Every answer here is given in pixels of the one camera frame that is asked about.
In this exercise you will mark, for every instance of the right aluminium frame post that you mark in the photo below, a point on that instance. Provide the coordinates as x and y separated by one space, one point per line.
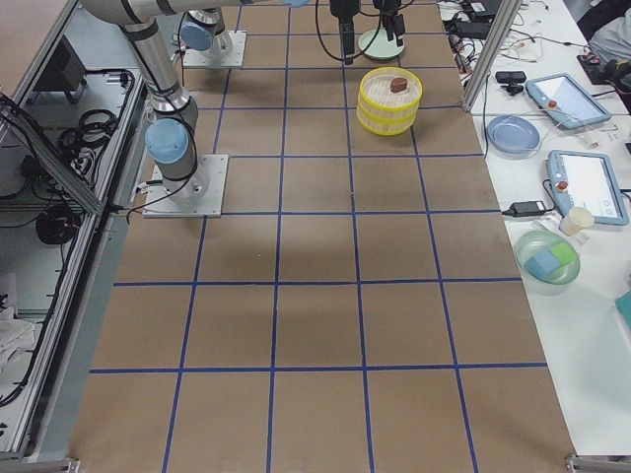
498 32

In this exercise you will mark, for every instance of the blue teach pendant near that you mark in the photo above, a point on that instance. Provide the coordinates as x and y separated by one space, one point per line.
586 180

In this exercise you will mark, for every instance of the black power adapter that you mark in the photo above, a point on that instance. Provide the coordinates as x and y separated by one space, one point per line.
531 208

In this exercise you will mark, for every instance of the brown rectangular bun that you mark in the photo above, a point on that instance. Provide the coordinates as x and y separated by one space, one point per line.
398 85

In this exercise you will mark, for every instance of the teal box at edge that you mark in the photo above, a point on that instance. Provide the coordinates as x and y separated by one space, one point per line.
623 305

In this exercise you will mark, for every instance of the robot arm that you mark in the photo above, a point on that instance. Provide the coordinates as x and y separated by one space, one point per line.
202 29
137 21

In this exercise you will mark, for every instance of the blue teach pendant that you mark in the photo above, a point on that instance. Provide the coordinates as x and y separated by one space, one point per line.
586 180
566 102

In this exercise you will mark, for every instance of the green plate with blocks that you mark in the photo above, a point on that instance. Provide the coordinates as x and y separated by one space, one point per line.
549 263

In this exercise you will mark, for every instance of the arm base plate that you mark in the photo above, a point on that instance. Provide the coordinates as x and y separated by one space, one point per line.
223 51
202 196

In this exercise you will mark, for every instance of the white crumpled cloth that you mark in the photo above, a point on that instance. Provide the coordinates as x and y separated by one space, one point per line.
18 335

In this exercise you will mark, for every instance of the black monitor under frame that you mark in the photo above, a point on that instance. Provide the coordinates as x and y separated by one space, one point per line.
64 73

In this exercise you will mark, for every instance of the beige paper cup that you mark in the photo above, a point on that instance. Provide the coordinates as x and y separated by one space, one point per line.
576 220

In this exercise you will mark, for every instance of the blue teach pendant far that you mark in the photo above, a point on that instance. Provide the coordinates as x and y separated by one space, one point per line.
566 102

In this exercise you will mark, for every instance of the yellow rimmed bamboo steamer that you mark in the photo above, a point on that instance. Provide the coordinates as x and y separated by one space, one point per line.
385 126

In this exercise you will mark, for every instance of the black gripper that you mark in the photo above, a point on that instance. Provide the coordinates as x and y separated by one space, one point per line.
342 8
388 7

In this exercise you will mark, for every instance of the light green round plate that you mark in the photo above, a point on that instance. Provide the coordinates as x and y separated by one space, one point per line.
378 47

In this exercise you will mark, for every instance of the blue round plate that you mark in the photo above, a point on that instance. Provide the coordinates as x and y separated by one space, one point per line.
513 135

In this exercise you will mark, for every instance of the black webcam on desk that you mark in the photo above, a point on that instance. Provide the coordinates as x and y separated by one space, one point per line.
512 82

